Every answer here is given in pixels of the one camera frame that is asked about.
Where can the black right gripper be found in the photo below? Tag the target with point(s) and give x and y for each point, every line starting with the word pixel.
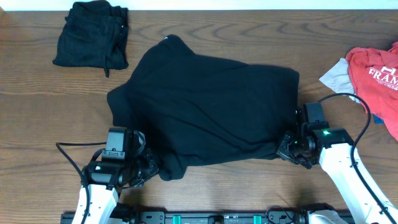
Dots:
pixel 283 150

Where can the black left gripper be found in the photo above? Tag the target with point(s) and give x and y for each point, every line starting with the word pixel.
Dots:
pixel 153 166

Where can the black t-shirt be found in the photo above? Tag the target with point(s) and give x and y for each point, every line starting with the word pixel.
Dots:
pixel 196 110

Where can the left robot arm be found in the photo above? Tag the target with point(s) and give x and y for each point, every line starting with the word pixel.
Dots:
pixel 99 200

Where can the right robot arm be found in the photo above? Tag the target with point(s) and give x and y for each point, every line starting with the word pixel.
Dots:
pixel 333 149

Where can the blue garment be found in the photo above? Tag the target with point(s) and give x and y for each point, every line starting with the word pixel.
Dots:
pixel 378 120

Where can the beige garment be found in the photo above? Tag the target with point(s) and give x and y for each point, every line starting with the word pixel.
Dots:
pixel 337 78

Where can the red printed t-shirt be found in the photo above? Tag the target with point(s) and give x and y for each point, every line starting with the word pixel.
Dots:
pixel 373 74

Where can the folded black garment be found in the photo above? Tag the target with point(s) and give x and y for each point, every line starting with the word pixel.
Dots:
pixel 94 35

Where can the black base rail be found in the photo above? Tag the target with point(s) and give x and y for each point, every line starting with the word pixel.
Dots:
pixel 321 213

